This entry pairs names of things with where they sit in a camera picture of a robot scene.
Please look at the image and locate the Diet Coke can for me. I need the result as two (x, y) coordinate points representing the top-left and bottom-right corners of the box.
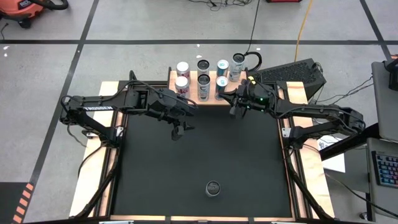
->
(175, 61), (191, 80)
(174, 75), (191, 99)

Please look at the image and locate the black table mat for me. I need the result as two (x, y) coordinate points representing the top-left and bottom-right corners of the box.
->
(111, 83), (293, 218)

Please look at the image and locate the Celsius Arctic Vibe can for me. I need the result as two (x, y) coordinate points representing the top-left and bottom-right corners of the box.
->
(205, 180), (222, 198)
(229, 52), (246, 83)

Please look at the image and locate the white Celsius can yellow base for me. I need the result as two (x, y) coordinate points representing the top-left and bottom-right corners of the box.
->
(197, 73), (211, 102)

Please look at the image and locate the black coiled floor cable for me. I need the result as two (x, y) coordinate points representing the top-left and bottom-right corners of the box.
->
(244, 0), (263, 73)

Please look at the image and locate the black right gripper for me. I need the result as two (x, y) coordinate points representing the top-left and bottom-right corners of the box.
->
(221, 78), (279, 119)

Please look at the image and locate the white paper sheet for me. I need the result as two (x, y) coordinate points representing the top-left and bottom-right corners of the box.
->
(317, 135), (346, 174)

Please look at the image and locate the slim silver Red Bull can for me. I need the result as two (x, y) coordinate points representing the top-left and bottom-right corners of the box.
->
(215, 75), (230, 101)

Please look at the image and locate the blue Red Bull can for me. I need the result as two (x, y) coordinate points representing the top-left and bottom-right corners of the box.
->
(216, 59), (230, 78)

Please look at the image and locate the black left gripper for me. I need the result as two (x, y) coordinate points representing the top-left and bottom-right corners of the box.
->
(147, 88), (198, 142)

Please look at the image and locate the black floor cable tangle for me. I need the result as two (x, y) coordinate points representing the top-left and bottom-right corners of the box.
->
(186, 0), (252, 12)

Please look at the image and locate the Celsius Tropical Vibe can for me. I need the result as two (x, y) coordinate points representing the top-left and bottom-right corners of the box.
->
(197, 58), (210, 77)

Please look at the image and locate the computer keyboard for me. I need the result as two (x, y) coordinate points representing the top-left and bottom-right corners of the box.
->
(371, 151), (398, 189)

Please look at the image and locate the grey desk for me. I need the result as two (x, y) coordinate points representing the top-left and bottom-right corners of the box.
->
(371, 60), (398, 142)
(366, 138), (398, 218)

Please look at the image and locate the orange shop vacuum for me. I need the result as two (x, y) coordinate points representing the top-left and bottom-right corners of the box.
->
(0, 0), (69, 29)

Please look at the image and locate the orange floor cable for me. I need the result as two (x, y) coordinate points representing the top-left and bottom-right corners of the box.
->
(294, 0), (313, 63)

